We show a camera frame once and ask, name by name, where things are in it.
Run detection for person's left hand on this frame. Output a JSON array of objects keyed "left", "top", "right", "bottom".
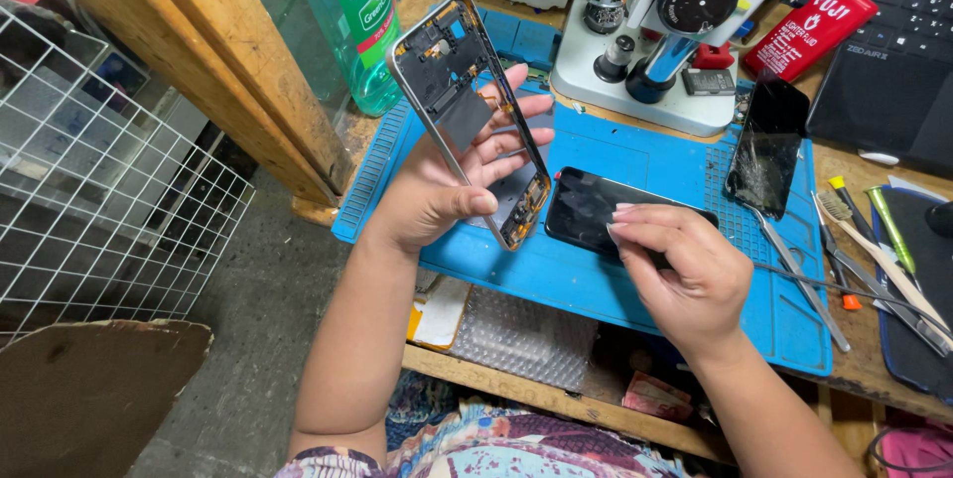
[{"left": 365, "top": 63, "right": 556, "bottom": 259}]

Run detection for person's right hand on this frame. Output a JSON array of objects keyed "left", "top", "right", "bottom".
[{"left": 607, "top": 203, "right": 755, "bottom": 361}]

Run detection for silver phone frame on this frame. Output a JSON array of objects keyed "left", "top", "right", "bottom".
[{"left": 387, "top": 0, "right": 553, "bottom": 253}]

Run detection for blue silicone repair mat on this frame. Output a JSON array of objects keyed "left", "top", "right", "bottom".
[{"left": 331, "top": 7, "right": 834, "bottom": 378}]

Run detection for long metal tweezers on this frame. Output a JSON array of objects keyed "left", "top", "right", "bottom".
[{"left": 748, "top": 205, "right": 852, "bottom": 354}]

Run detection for yellow and white box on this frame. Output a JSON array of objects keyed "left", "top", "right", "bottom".
[{"left": 406, "top": 275, "right": 473, "bottom": 351}]

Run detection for orange tipped black tool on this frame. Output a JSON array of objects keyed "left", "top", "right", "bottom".
[{"left": 815, "top": 203, "right": 863, "bottom": 312}]

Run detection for cracked black phone screen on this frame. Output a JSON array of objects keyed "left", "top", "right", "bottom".
[{"left": 724, "top": 78, "right": 811, "bottom": 222}]

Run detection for green clear alcohol bottle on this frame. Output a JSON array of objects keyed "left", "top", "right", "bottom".
[{"left": 286, "top": 0, "right": 408, "bottom": 119}]

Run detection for yellow tipped black screwdriver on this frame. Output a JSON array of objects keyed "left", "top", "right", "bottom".
[{"left": 828, "top": 175, "right": 881, "bottom": 242}]

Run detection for bubble wrap sheet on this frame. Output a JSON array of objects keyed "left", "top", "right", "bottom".
[{"left": 450, "top": 285, "right": 600, "bottom": 393}]

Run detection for small grey phone battery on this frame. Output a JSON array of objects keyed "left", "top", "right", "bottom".
[{"left": 681, "top": 68, "right": 738, "bottom": 98}]

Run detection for green pry tool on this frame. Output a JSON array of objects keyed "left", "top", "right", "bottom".
[{"left": 865, "top": 185, "right": 919, "bottom": 276}]

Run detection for flat metal spudger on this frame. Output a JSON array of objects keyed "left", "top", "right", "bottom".
[{"left": 832, "top": 246, "right": 953, "bottom": 358}]

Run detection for white stereo microscope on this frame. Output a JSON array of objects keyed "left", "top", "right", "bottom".
[{"left": 475, "top": 0, "right": 838, "bottom": 138}]

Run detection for red plastic part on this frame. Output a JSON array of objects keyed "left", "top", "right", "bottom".
[{"left": 691, "top": 42, "right": 737, "bottom": 71}]

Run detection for black mat with blue edge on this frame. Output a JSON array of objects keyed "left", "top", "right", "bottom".
[{"left": 872, "top": 182, "right": 953, "bottom": 407}]

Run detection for black computer mouse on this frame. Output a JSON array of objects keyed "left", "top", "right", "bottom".
[{"left": 925, "top": 200, "right": 953, "bottom": 239}]

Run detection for person's patterned clothing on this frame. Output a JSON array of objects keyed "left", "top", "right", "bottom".
[{"left": 274, "top": 371, "right": 692, "bottom": 478}]

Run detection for red lighter fluid bottle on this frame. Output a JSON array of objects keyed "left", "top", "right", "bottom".
[{"left": 743, "top": 0, "right": 882, "bottom": 83}]

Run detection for pink cloth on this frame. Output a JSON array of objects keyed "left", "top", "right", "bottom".
[{"left": 877, "top": 426, "right": 953, "bottom": 478}]

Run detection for black laptop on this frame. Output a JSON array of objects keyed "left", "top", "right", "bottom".
[{"left": 806, "top": 0, "right": 953, "bottom": 175}]

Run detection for brown cardboard piece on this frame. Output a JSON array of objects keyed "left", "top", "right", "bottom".
[{"left": 0, "top": 319, "right": 215, "bottom": 478}]

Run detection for thin black cable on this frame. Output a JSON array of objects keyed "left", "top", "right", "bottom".
[{"left": 752, "top": 261, "right": 953, "bottom": 321}]

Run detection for wooden handled brush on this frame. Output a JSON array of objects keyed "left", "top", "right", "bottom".
[{"left": 815, "top": 191, "right": 953, "bottom": 339}]

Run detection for wooden post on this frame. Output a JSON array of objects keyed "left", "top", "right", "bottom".
[{"left": 15, "top": 0, "right": 357, "bottom": 208}]

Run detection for white wire grid rack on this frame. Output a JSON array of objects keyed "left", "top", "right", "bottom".
[{"left": 0, "top": 3, "right": 256, "bottom": 349}]

